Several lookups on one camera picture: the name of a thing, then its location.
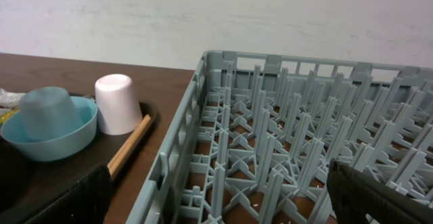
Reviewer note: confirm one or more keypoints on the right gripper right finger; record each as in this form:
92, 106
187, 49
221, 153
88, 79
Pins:
355, 196

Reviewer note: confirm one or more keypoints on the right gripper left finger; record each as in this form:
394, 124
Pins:
83, 200

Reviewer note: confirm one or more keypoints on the light blue bowl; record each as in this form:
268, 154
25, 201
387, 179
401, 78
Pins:
58, 148

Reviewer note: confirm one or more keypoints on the white cup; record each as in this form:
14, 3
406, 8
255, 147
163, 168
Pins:
119, 111

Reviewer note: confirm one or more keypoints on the light blue cup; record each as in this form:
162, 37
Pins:
48, 113

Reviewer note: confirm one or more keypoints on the grey dishwasher rack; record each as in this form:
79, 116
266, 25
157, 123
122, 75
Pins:
253, 136

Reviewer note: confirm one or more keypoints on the left wooden chopstick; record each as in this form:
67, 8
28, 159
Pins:
126, 148

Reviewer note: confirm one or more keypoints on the brown serving tray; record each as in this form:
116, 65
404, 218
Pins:
23, 181

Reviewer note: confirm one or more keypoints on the crumpled foil snack wrapper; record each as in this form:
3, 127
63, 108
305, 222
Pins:
9, 104

